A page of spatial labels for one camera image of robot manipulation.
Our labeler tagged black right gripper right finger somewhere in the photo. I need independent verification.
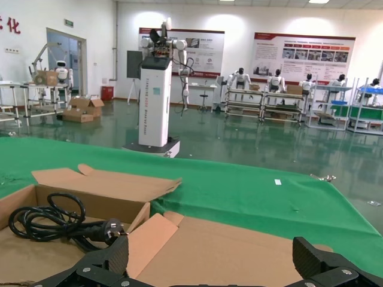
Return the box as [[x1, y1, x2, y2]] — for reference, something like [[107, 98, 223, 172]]
[[292, 236, 383, 287]]

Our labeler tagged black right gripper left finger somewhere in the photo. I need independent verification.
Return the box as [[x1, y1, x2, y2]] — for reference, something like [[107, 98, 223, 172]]
[[34, 236, 132, 287]]

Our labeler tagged black power cable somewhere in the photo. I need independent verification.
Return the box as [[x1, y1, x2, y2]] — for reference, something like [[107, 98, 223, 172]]
[[8, 193, 130, 252]]

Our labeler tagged cardboard box, oval flap hole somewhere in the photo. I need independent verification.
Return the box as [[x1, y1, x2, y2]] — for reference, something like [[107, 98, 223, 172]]
[[0, 163, 183, 287]]

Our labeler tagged cardboard box, round flap hole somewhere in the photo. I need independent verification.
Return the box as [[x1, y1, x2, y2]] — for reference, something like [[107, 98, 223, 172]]
[[127, 210, 333, 287]]

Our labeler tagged flat cardboard floor box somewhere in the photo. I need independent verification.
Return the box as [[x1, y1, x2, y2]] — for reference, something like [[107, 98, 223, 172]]
[[62, 108, 95, 123]]

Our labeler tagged open cardboard floor box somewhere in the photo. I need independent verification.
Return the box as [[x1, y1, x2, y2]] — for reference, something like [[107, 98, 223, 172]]
[[69, 94, 105, 117]]

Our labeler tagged red floor box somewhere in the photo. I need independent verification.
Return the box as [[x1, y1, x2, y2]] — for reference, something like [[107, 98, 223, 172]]
[[101, 86, 115, 102]]

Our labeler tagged cardboard box on rack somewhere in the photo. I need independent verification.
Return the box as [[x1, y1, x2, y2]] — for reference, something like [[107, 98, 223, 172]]
[[32, 70, 60, 87]]

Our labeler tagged green tablecloth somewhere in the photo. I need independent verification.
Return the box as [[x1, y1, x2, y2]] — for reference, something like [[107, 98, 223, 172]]
[[0, 136, 381, 271]]

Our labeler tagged white shelving rack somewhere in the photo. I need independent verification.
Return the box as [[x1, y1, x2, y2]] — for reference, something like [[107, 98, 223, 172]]
[[307, 77, 354, 132], [346, 77, 383, 135]]

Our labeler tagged white black humanoid robot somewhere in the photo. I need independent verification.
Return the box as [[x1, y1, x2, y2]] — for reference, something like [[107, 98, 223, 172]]
[[300, 73, 315, 92], [328, 74, 348, 89], [227, 68, 251, 90], [360, 78, 383, 105], [268, 69, 285, 92]]

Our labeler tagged white pipe rack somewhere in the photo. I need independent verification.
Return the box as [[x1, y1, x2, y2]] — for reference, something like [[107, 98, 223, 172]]
[[0, 80, 72, 126]]

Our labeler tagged small white service robot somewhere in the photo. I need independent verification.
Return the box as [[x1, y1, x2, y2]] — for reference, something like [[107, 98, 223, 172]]
[[56, 59, 74, 90]]

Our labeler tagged black display board on stand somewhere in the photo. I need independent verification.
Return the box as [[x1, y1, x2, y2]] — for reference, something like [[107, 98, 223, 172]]
[[126, 50, 144, 104]]

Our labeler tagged white desk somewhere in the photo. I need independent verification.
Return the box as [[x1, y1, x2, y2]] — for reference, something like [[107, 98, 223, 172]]
[[187, 83, 218, 105]]

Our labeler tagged grey framed glass doorway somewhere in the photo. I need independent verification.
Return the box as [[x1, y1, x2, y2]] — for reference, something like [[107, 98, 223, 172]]
[[46, 27, 87, 96]]

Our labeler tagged pipe frame workbench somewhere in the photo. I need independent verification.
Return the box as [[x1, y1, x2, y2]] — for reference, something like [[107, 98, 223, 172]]
[[262, 88, 305, 124], [224, 86, 265, 118]]

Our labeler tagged wide red white wall poster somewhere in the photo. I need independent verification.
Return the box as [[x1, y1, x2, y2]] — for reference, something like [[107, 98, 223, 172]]
[[252, 32, 357, 81]]

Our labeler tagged white wall pipe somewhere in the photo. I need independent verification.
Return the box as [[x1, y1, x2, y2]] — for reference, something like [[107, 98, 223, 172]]
[[113, 0, 120, 82]]

